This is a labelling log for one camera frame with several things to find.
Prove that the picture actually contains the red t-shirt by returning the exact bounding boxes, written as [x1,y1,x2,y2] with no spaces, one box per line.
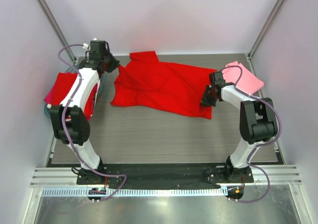
[52,73,98,121]
[111,51,214,119]

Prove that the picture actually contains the stack of folded clothes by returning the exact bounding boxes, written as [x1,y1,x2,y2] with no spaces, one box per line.
[44,87,54,109]

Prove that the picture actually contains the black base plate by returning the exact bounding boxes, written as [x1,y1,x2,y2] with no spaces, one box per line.
[76,162,254,185]

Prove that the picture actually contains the folded pink t-shirt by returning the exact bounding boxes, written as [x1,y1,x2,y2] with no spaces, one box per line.
[222,61,264,94]

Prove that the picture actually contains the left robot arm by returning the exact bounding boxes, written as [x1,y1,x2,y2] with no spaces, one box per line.
[50,39,119,184]

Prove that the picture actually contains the teal plastic basket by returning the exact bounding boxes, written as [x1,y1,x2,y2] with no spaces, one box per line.
[44,68,106,118]

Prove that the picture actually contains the folded red t-shirt on stack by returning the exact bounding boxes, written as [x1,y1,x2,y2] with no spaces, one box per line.
[52,73,98,121]

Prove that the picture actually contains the slotted cable duct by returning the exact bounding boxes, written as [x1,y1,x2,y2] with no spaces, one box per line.
[42,187,228,198]

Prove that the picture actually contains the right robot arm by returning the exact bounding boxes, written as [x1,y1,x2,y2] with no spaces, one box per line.
[201,71,279,182]

